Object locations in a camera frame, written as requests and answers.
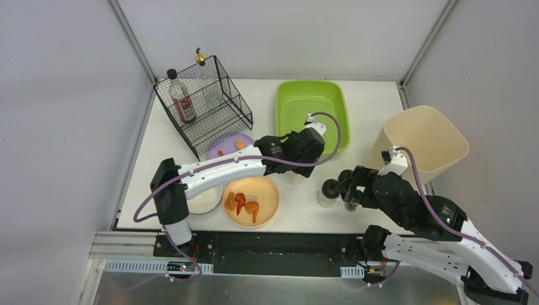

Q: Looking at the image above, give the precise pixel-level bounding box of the dark sauce bottle red label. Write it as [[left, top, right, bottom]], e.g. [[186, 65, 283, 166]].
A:
[[167, 69, 196, 123]]

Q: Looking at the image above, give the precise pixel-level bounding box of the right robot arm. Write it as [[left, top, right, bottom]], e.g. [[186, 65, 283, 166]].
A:
[[336, 166, 533, 304]]

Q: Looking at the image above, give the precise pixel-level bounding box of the red toy chicken wing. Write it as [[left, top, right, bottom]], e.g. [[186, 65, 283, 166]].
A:
[[234, 193, 246, 215]]

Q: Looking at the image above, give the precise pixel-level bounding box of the orange toy bread piece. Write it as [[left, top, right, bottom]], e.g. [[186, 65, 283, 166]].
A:
[[235, 140, 247, 151]]

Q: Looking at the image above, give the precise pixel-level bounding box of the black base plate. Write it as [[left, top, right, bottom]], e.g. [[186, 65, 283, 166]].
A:
[[179, 231, 384, 277]]

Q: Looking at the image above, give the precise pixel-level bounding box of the black-lid spice jar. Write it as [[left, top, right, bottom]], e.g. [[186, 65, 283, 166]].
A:
[[287, 172, 306, 184]]

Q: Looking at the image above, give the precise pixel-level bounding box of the black pepper grinder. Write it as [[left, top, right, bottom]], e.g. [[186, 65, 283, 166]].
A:
[[343, 191, 362, 212]]

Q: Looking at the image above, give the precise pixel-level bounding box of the green plastic tub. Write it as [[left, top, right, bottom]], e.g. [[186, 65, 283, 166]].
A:
[[275, 80, 350, 153]]

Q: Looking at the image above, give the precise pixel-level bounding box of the purple plate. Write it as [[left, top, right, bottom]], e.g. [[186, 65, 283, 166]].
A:
[[205, 133, 254, 159]]

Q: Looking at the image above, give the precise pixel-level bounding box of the orange plate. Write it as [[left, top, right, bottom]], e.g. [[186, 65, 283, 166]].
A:
[[221, 177, 280, 229]]

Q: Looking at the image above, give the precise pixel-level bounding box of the gold-top glass oil bottle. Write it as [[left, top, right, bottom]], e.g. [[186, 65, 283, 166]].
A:
[[195, 48, 221, 110]]

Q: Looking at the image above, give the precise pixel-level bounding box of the orange toy drumstick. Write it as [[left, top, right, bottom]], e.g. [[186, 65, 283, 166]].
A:
[[244, 201, 259, 223]]

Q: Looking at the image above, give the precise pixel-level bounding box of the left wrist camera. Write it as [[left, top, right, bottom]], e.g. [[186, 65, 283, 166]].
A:
[[304, 114, 327, 137]]

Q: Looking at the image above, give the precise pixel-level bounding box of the black-lid glass jar front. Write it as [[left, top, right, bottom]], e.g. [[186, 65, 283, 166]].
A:
[[317, 179, 340, 208]]

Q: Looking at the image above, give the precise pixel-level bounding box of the black wire rack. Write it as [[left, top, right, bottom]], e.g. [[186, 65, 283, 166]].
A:
[[153, 55, 254, 159]]

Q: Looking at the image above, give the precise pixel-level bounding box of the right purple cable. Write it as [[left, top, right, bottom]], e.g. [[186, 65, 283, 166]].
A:
[[341, 147, 539, 291]]

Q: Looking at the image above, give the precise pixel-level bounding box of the white floral bowl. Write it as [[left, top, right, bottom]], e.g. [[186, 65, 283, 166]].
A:
[[187, 186, 223, 214]]

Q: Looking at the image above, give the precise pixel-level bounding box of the fried toy nugget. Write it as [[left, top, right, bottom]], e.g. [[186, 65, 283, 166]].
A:
[[224, 192, 237, 212]]

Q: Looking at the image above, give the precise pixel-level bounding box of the beige waste bin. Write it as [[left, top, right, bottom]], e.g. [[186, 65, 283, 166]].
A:
[[364, 105, 469, 185]]

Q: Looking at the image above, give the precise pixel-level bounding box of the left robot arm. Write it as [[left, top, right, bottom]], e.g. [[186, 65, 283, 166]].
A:
[[150, 122, 327, 246]]

